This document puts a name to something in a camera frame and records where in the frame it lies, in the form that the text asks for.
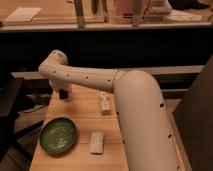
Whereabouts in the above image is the white eraser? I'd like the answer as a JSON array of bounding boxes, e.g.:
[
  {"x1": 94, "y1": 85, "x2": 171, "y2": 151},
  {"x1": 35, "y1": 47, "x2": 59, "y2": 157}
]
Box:
[{"x1": 90, "y1": 132, "x2": 104, "y2": 154}]

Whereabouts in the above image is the long wooden shelf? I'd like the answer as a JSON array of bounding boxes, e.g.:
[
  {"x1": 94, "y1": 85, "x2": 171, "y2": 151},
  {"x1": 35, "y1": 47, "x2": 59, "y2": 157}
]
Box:
[{"x1": 0, "y1": 22, "x2": 213, "y2": 32}]

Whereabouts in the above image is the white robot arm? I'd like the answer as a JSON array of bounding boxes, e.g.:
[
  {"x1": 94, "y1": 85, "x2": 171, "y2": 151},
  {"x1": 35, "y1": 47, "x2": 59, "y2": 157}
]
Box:
[{"x1": 38, "y1": 50, "x2": 180, "y2": 171}]

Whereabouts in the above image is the green bowl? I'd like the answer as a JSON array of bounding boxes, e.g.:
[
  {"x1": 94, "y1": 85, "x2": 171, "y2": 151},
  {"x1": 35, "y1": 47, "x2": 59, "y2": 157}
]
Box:
[{"x1": 39, "y1": 117, "x2": 78, "y2": 155}]

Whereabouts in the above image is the white ceramic cup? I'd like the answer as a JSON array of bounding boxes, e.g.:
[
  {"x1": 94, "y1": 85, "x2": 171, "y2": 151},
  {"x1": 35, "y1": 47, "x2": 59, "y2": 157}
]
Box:
[{"x1": 66, "y1": 83, "x2": 72, "y2": 101}]

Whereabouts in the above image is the white paper sheet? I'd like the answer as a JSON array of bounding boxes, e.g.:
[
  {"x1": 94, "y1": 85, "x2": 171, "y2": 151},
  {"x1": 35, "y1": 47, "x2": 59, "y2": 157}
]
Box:
[{"x1": 5, "y1": 7, "x2": 41, "y2": 22}]

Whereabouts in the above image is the white rectangular block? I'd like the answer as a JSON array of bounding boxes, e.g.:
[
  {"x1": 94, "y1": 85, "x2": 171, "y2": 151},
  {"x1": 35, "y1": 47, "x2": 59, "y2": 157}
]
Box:
[{"x1": 100, "y1": 92, "x2": 111, "y2": 115}]

